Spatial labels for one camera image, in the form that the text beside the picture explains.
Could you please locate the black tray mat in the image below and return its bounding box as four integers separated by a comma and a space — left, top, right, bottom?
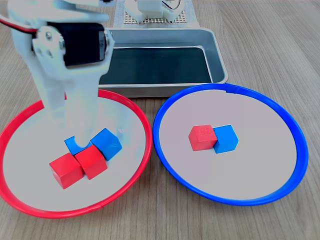
99, 46, 213, 85

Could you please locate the blue-rimmed white plate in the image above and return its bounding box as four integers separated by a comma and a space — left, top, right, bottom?
152, 83, 310, 207

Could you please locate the red-rimmed white plate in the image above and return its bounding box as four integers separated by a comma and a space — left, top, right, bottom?
0, 88, 153, 220

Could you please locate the red wooden cube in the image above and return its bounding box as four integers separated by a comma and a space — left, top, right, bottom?
187, 124, 218, 152
48, 152, 84, 190
74, 144, 109, 181

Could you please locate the pale perforated base plate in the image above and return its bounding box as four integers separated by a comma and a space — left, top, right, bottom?
123, 8, 189, 25

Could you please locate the blue wooden cube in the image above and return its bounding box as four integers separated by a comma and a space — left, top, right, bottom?
90, 127, 123, 162
63, 135, 93, 157
212, 124, 240, 155

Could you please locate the red black servo cable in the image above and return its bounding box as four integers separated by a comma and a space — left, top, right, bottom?
0, 16, 38, 38

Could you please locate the steel tray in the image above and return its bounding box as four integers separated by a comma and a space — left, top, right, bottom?
97, 27, 229, 99

